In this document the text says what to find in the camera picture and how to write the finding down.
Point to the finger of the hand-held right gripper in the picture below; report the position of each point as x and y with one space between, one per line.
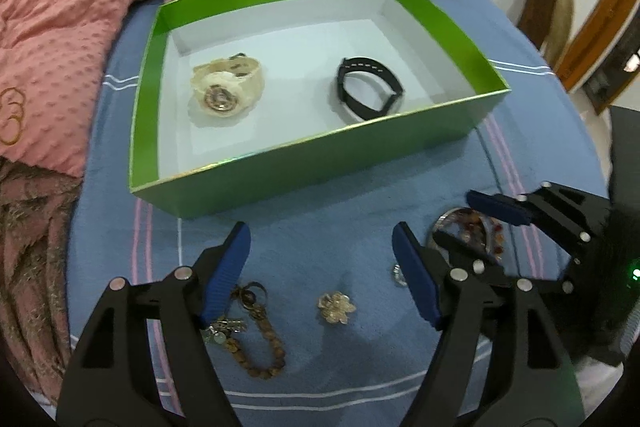
460 252
500 207

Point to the gold flower brooch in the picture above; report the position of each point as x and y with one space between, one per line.
336 307

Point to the wooden chair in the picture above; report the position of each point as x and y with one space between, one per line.
542 7

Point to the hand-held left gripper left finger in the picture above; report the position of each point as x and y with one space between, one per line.
227 272

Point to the black furniture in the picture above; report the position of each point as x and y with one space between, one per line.
625 157

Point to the cream wrist watch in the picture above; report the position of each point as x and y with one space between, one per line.
220 92

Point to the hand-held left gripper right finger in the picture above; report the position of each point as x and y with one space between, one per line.
415 272

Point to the blue striped bedsheet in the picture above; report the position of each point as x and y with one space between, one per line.
325 247

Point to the green cardboard box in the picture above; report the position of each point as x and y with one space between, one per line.
300 172

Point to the silver bangle with brown beads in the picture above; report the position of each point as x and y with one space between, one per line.
472 232

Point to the brown woven blanket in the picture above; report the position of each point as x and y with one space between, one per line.
30 257

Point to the wooden door frame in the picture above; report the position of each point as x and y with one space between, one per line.
595 37

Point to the pink dotted blanket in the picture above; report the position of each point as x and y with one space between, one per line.
65 32

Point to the black wrist watch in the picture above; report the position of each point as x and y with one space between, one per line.
360 107

